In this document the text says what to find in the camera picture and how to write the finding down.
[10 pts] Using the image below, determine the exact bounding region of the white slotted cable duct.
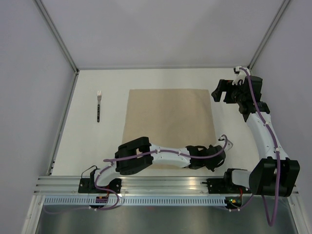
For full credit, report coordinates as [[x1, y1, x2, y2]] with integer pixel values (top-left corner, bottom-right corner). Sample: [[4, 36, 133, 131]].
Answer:
[[43, 195, 226, 206]]

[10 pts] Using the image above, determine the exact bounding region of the aluminium frame post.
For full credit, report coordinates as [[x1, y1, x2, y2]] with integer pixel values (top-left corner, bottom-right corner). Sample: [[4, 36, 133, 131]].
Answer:
[[248, 0, 292, 70], [33, 0, 79, 74]]

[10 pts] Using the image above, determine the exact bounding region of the right aluminium frame post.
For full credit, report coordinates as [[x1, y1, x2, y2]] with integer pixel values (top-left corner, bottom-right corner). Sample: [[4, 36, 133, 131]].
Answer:
[[248, 0, 292, 70]]

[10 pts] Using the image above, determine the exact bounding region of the left aluminium frame post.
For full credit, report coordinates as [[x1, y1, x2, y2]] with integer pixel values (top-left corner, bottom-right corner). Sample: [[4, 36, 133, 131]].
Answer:
[[33, 0, 79, 74]]

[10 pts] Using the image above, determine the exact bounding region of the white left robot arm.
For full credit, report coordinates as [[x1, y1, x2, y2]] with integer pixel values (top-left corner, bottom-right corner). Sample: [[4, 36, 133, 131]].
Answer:
[[78, 135, 232, 195]]

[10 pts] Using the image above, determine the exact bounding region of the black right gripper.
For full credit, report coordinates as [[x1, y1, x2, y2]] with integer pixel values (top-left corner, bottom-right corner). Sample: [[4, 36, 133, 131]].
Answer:
[[211, 79, 246, 104]]

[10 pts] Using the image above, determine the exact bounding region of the aluminium mounting rail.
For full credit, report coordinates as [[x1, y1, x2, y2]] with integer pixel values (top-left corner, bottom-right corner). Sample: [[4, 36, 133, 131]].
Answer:
[[34, 175, 300, 195]]

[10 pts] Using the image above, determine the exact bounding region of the beige cloth napkin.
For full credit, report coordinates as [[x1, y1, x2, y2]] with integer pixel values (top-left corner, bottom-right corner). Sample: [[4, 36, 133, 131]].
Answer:
[[121, 89, 217, 171]]

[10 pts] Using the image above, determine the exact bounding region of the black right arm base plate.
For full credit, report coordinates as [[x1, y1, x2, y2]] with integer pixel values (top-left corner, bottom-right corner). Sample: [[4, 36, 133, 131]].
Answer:
[[206, 178, 251, 195]]

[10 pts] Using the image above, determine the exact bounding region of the silver fork black handle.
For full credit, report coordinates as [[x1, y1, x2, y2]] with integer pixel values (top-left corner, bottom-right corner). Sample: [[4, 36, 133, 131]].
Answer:
[[97, 90, 102, 123]]

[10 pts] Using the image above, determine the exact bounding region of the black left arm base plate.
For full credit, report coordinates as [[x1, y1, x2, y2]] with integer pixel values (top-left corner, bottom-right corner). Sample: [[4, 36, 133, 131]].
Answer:
[[78, 177, 122, 195]]

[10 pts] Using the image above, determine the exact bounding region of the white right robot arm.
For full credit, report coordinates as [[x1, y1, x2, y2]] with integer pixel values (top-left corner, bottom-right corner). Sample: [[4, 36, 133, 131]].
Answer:
[[212, 76, 300, 197]]

